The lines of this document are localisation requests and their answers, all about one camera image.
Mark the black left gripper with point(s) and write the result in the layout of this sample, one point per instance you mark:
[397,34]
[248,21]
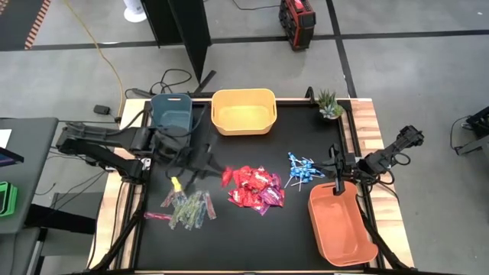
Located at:
[170,147]

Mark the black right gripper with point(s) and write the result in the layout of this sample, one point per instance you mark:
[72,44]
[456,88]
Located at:
[345,166]

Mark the green sour straws candy pack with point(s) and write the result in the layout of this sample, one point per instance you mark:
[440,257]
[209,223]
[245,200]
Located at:
[182,200]
[189,214]
[196,202]
[175,219]

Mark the red sour straws candy pack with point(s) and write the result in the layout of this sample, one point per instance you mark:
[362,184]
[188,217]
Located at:
[156,216]
[210,206]
[168,198]

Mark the blue lollipop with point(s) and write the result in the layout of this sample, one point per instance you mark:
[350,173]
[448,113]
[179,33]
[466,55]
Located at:
[295,172]
[308,162]
[297,167]
[302,165]
[311,175]
[305,171]
[302,178]
[291,156]

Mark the red Skittles candy packet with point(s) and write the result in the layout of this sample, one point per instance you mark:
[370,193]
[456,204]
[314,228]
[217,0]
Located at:
[237,196]
[255,198]
[242,176]
[260,179]
[227,176]

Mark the purple Skittles candy packet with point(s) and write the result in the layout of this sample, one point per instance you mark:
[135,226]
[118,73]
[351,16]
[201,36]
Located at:
[273,195]
[261,209]
[276,180]

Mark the yellow plastic bin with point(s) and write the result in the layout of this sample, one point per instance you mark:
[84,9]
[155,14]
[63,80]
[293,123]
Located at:
[244,114]

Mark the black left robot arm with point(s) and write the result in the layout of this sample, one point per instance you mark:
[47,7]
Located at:
[114,160]

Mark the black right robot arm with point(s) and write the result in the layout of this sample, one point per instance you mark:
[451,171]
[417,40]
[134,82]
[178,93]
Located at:
[386,154]

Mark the yellow tape tag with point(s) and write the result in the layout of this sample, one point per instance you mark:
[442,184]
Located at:
[176,184]

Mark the orange plastic bin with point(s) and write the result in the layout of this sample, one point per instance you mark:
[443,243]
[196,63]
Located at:
[340,229]

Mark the blue-grey plastic bin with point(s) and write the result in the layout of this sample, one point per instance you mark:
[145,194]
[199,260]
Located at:
[172,114]

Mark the small potted succulent plant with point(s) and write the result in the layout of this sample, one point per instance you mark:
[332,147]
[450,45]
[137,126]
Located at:
[328,105]

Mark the black power adapter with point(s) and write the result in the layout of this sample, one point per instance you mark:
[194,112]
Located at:
[102,109]

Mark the black equipment stand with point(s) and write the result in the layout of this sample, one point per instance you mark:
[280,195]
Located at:
[477,130]

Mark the black partition panel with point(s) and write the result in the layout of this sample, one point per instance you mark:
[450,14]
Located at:
[183,30]

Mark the red and black toolbox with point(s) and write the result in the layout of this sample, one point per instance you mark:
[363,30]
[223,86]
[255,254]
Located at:
[298,23]

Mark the grey desk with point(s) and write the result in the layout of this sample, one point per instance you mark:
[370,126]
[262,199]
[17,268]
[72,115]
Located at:
[26,172]

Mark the dark tablet device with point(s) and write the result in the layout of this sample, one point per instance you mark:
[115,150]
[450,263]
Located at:
[9,157]

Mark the green case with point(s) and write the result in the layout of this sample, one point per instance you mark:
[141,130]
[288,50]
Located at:
[7,198]

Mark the white fan base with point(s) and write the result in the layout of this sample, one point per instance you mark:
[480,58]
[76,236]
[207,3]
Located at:
[133,9]

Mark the white paper sheet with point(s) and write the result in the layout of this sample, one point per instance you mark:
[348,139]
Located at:
[4,138]

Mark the black orange-striped floor mat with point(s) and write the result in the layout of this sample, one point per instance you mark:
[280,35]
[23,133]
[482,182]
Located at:
[19,23]

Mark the black frame strut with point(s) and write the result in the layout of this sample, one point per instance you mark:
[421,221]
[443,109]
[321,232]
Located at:
[378,237]
[122,237]

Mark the black clamp mount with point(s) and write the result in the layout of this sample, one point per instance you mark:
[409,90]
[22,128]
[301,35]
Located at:
[310,93]

